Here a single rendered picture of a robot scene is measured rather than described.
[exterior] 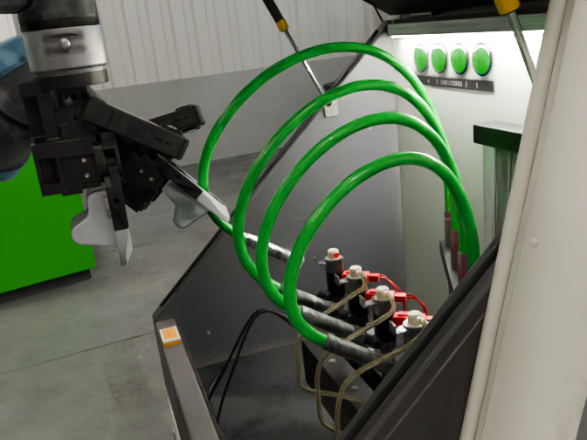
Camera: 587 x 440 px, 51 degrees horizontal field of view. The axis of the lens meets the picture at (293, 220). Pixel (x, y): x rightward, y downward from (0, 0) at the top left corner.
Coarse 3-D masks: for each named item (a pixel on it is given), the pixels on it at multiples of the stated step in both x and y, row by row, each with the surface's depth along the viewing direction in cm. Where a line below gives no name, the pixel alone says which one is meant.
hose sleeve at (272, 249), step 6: (246, 240) 86; (252, 240) 87; (252, 246) 87; (270, 246) 88; (276, 246) 89; (270, 252) 88; (276, 252) 88; (282, 252) 89; (288, 252) 89; (276, 258) 89; (282, 258) 89
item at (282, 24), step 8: (264, 0) 110; (272, 0) 110; (272, 8) 111; (272, 16) 112; (280, 16) 111; (280, 24) 112; (288, 32) 113; (296, 48) 114; (304, 64) 115; (312, 72) 116; (320, 88) 117; (328, 104) 118; (336, 104) 119; (328, 112) 119; (336, 112) 119
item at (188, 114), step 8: (192, 104) 82; (176, 112) 81; (184, 112) 81; (192, 112) 81; (200, 112) 81; (152, 120) 80; (160, 120) 80; (168, 120) 80; (176, 120) 81; (184, 120) 81; (192, 120) 81; (200, 120) 81; (176, 128) 81; (184, 128) 81; (192, 128) 82; (120, 136) 80; (128, 144) 80
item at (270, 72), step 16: (320, 48) 83; (336, 48) 84; (352, 48) 84; (368, 48) 85; (288, 64) 82; (400, 64) 87; (256, 80) 81; (416, 80) 88; (240, 96) 81; (224, 112) 81; (208, 144) 82; (208, 160) 82; (208, 192) 83; (448, 192) 95; (448, 208) 96; (224, 224) 85
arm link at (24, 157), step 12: (0, 120) 81; (12, 120) 80; (0, 132) 80; (12, 132) 81; (24, 132) 82; (0, 144) 80; (12, 144) 82; (24, 144) 83; (0, 156) 80; (12, 156) 83; (24, 156) 86; (0, 168) 84; (12, 168) 86; (0, 180) 86
